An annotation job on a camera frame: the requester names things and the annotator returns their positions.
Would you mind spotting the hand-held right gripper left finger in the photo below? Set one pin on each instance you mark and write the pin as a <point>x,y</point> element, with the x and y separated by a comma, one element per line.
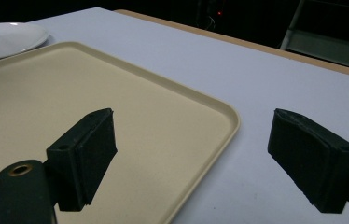
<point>82,161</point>

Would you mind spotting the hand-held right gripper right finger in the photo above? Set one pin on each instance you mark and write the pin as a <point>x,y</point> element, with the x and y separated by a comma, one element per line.
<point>312,161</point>

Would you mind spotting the beige plastic tray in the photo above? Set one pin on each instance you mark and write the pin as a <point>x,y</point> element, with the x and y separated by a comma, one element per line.
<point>94,130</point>

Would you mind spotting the metal stand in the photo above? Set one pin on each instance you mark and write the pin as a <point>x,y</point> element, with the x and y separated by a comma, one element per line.
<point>328,43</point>

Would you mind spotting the white plate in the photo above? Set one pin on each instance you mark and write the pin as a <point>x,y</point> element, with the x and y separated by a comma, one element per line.
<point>4,39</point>

